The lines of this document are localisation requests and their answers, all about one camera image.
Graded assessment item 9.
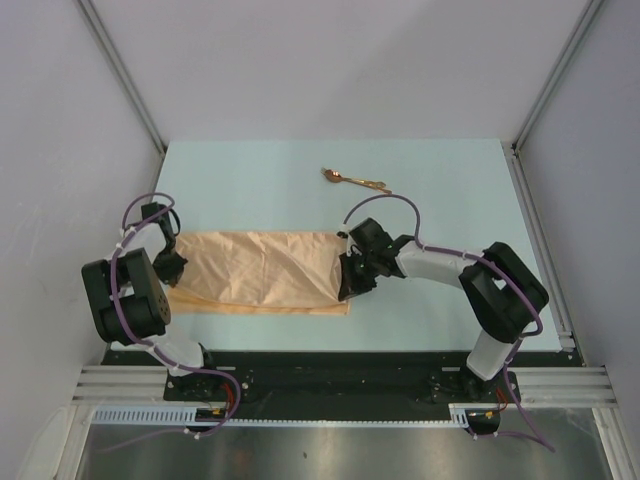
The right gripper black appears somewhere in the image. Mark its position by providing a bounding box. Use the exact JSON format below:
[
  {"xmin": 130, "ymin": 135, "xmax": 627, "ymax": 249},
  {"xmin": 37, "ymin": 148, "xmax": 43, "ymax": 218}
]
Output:
[{"xmin": 339, "ymin": 251, "xmax": 380, "ymax": 301}]

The peach satin napkin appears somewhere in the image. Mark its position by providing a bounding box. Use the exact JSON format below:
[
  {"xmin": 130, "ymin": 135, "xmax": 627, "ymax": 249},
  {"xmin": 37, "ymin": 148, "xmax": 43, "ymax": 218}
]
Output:
[{"xmin": 167, "ymin": 231, "xmax": 350, "ymax": 316}]

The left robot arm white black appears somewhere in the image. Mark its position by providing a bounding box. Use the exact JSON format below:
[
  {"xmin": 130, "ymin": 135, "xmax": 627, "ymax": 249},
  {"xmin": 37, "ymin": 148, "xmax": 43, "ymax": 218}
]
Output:
[{"xmin": 81, "ymin": 201, "xmax": 221, "ymax": 400}]

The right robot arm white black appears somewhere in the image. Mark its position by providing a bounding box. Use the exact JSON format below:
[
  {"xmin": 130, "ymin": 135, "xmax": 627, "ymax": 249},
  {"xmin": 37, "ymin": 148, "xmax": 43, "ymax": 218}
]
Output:
[{"xmin": 338, "ymin": 218, "xmax": 549, "ymax": 401}]

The copper spoon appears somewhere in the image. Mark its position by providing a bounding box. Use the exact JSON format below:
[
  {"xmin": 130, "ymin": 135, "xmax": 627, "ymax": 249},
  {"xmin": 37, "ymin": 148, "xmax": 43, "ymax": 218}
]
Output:
[{"xmin": 322, "ymin": 168, "xmax": 393, "ymax": 195}]

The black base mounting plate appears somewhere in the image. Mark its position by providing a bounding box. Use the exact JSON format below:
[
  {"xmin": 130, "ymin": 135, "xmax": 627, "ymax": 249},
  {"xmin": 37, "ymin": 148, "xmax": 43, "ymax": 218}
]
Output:
[{"xmin": 82, "ymin": 352, "xmax": 583, "ymax": 422}]

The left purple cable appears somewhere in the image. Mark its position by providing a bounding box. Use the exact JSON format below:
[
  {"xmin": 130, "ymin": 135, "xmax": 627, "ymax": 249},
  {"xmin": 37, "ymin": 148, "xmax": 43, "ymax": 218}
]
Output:
[{"xmin": 92, "ymin": 193, "xmax": 243, "ymax": 451}]

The purple cable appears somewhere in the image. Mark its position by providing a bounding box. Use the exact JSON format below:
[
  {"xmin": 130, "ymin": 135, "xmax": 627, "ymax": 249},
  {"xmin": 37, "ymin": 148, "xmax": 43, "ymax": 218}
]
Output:
[
  {"xmin": 92, "ymin": 193, "xmax": 243, "ymax": 451},
  {"xmin": 341, "ymin": 193, "xmax": 556, "ymax": 453}
]

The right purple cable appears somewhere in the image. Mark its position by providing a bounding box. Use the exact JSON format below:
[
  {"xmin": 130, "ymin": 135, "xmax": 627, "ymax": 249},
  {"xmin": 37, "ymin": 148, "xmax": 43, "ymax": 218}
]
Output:
[{"xmin": 341, "ymin": 193, "xmax": 556, "ymax": 453}]

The aluminium cross rail front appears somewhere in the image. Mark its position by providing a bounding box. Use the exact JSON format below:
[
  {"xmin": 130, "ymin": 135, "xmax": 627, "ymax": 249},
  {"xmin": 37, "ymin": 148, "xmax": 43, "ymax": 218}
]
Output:
[{"xmin": 72, "ymin": 366, "xmax": 617, "ymax": 408}]

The aluminium frame rail right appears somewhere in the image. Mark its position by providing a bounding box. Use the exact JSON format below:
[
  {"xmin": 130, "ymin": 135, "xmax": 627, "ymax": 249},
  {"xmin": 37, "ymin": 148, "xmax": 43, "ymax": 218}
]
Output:
[{"xmin": 502, "ymin": 144, "xmax": 578, "ymax": 352}]

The aluminium frame post left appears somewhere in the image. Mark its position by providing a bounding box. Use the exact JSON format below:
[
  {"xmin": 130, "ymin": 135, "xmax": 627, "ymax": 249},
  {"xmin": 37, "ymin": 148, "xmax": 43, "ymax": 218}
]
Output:
[{"xmin": 73, "ymin": 0, "xmax": 168, "ymax": 159}]

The aluminium frame post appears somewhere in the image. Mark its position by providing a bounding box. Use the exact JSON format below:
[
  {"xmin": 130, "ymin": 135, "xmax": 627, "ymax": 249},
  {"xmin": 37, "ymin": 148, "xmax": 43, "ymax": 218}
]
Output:
[
  {"xmin": 510, "ymin": 0, "xmax": 608, "ymax": 153},
  {"xmin": 73, "ymin": 0, "xmax": 168, "ymax": 159}
]

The aluminium frame post right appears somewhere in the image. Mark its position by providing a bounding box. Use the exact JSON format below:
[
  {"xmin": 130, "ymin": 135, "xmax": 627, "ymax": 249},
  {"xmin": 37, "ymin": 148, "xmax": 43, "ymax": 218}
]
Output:
[{"xmin": 510, "ymin": 0, "xmax": 608, "ymax": 153}]

